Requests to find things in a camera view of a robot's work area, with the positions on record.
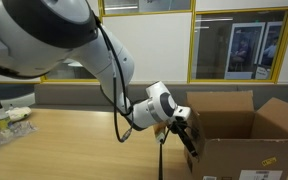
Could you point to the poster with seated person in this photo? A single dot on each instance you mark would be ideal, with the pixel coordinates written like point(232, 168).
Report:
point(242, 50)

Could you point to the brown cardboard box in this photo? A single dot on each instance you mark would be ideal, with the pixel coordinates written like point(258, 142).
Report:
point(237, 156)

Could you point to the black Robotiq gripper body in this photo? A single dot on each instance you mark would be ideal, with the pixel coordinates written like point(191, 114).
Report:
point(178, 126)

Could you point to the grey upholstered bench sofa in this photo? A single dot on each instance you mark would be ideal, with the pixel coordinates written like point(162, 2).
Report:
point(67, 95)

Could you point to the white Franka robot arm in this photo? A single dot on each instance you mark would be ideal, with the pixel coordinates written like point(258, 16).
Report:
point(50, 30)

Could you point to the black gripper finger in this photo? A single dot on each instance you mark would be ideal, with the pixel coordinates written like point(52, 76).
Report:
point(194, 132)
point(188, 141)

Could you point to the white and yellow soft object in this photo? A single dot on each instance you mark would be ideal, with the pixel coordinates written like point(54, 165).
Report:
point(19, 113)

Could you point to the clear plastic bag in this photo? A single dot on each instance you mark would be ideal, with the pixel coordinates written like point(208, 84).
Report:
point(7, 133)

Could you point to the poster with person in blue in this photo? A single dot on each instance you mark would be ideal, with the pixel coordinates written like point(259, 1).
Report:
point(270, 46)

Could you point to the yellow framed glass window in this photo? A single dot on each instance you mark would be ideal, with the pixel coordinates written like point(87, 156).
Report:
point(64, 75)
point(147, 6)
point(217, 46)

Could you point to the small bottle with yellow label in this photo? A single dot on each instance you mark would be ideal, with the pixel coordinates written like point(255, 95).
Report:
point(3, 120)

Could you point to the olive brown wrist camera mount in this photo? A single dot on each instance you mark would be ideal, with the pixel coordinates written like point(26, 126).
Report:
point(160, 133)

